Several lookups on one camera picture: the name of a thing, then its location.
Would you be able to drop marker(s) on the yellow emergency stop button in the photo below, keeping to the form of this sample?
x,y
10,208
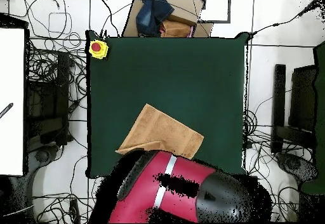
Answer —
x,y
96,47

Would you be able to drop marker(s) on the black caster base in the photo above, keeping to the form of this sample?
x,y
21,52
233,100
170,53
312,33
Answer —
x,y
294,164
42,155

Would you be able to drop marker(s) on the folded brown towel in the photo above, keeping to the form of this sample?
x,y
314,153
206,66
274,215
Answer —
x,y
175,29

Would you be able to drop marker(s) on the white panel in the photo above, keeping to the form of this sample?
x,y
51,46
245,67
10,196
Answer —
x,y
11,81

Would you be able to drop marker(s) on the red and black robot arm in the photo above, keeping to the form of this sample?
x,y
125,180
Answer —
x,y
142,196

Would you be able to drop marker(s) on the green cloth covered furniture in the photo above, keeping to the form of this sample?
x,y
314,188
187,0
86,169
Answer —
x,y
320,107

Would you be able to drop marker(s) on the dark green table cloth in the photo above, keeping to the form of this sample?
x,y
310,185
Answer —
x,y
152,69

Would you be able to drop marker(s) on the black equipment stand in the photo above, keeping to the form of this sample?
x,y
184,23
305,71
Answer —
x,y
62,81

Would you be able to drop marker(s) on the black striped rod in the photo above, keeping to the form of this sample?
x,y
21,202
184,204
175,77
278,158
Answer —
x,y
6,110

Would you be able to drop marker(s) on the blue denim jeans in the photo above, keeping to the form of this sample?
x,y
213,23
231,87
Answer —
x,y
152,13

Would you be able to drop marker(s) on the brown cardboard box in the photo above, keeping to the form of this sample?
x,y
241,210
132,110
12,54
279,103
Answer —
x,y
182,5

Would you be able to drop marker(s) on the tan terry towel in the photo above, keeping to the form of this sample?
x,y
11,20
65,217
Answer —
x,y
165,130

